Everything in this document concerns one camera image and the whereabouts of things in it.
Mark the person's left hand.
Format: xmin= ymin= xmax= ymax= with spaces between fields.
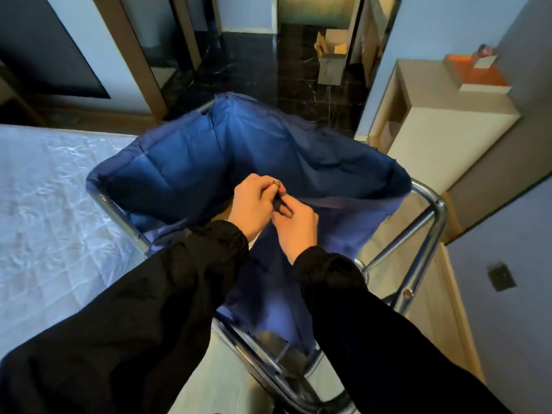
xmin=227 ymin=173 xmax=287 ymax=243

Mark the person's right hand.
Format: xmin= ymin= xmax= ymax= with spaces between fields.
xmin=270 ymin=194 xmax=320 ymax=266

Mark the navy blue fabric laundry bag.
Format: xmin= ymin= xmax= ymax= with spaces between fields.
xmin=85 ymin=92 xmax=413 ymax=354

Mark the chrome metal cart frame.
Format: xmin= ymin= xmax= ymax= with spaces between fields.
xmin=88 ymin=98 xmax=448 ymax=414

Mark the person's right forearm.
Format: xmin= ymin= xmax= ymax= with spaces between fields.
xmin=293 ymin=245 xmax=514 ymax=414

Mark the person's left forearm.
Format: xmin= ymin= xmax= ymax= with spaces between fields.
xmin=0 ymin=219 xmax=250 ymax=414

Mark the small wooden side table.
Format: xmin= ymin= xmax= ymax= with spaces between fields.
xmin=369 ymin=59 xmax=522 ymax=194

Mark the open cardboard box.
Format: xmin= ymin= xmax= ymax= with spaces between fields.
xmin=313 ymin=29 xmax=349 ymax=87

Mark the quilted white mattress pad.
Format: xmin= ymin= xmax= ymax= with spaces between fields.
xmin=0 ymin=124 xmax=147 ymax=361

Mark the orange tray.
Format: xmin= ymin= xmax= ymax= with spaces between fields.
xmin=443 ymin=53 xmax=513 ymax=94

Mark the small box with sachets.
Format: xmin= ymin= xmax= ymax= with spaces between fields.
xmin=472 ymin=43 xmax=499 ymax=68

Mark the dark glass door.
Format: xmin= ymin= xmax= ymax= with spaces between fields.
xmin=0 ymin=0 xmax=111 ymax=99

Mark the wooden door frame post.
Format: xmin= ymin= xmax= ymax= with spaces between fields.
xmin=90 ymin=0 xmax=169 ymax=122
xmin=170 ymin=0 xmax=202 ymax=70

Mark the dark wall socket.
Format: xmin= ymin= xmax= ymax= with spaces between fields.
xmin=487 ymin=262 xmax=518 ymax=293

